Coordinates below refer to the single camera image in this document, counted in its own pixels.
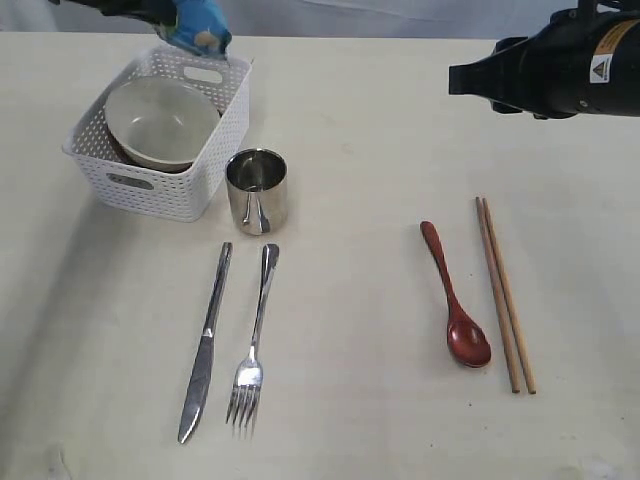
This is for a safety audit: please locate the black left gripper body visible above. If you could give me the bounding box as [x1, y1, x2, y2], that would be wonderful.
[69, 0, 178, 26]

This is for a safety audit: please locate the wooden chopstick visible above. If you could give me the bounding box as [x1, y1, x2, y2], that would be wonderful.
[481, 198, 537, 395]
[475, 197, 520, 393]

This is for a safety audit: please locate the blue chips bag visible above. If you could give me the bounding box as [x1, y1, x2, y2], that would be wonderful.
[154, 0, 232, 61]

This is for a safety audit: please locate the red-brown wooden spoon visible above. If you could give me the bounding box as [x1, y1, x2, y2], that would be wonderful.
[420, 221, 491, 368]

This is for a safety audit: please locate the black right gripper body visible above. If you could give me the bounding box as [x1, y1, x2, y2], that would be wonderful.
[448, 37, 529, 113]

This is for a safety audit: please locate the stainless steel fork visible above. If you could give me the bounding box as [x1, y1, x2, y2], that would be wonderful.
[225, 243, 280, 429]

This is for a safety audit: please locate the white ceramic bowl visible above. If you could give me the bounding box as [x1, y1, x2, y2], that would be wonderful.
[104, 77, 221, 173]

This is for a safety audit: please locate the stainless steel cup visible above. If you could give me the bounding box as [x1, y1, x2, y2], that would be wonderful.
[225, 148, 288, 236]

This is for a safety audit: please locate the white perforated plastic basket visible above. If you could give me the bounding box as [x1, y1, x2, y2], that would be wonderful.
[62, 45, 252, 222]

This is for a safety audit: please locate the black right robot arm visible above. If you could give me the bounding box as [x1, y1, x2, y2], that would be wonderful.
[448, 1, 639, 119]

